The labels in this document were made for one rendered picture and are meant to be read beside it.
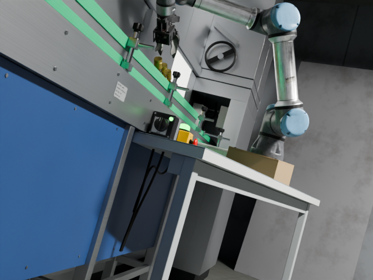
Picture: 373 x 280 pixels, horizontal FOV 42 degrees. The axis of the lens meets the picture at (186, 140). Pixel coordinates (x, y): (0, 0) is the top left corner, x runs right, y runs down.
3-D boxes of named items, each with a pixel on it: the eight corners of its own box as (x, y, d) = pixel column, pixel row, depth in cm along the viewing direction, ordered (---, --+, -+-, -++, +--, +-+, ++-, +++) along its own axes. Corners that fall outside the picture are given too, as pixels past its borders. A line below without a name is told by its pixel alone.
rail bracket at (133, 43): (122, 72, 132) (136, 25, 133) (147, 78, 130) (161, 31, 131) (117, 68, 128) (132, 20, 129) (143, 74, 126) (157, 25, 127)
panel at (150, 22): (173, 120, 297) (188, 67, 300) (177, 121, 297) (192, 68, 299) (125, 82, 210) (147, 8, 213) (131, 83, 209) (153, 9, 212)
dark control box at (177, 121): (153, 138, 166) (160, 114, 167) (175, 144, 164) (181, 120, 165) (146, 134, 158) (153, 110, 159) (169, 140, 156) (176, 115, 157)
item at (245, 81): (209, 110, 392) (238, 6, 399) (254, 121, 383) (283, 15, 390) (192, 89, 324) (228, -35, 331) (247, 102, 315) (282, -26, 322)
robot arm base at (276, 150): (285, 162, 219) (291, 141, 219) (278, 160, 206) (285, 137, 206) (253, 153, 225) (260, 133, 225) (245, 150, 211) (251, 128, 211)
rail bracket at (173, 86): (164, 107, 176) (175, 72, 178) (184, 112, 175) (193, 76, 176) (161, 105, 173) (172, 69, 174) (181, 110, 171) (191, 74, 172)
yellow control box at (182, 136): (171, 148, 193) (177, 130, 193) (189, 153, 191) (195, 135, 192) (167, 146, 186) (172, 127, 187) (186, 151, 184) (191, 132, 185)
